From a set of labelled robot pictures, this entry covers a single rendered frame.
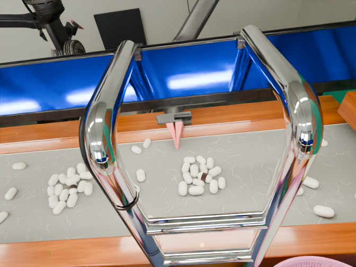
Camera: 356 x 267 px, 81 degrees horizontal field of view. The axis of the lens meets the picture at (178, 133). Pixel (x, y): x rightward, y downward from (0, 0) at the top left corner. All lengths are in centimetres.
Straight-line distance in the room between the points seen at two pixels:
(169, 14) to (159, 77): 217
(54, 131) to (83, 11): 183
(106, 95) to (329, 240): 47
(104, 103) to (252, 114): 60
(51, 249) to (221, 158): 45
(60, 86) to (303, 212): 52
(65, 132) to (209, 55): 63
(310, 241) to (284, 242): 5
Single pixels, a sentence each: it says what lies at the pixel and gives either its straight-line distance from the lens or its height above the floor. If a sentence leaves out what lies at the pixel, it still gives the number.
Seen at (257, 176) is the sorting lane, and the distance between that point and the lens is 58.
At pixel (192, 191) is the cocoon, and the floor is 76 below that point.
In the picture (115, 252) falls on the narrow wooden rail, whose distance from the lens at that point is 50.
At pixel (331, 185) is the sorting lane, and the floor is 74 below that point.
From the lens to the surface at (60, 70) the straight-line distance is 32.
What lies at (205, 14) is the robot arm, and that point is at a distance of 71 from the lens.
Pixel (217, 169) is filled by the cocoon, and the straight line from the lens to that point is 56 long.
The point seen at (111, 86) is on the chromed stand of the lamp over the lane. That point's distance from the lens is 19.
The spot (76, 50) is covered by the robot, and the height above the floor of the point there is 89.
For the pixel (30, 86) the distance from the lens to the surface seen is 34.
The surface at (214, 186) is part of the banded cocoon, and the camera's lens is 53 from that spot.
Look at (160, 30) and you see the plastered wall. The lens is 247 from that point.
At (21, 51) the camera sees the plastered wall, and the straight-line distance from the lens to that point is 293.
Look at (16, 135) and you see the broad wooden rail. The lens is 93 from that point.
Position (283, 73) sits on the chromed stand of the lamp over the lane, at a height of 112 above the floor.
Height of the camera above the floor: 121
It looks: 43 degrees down
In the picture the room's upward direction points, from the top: 9 degrees counter-clockwise
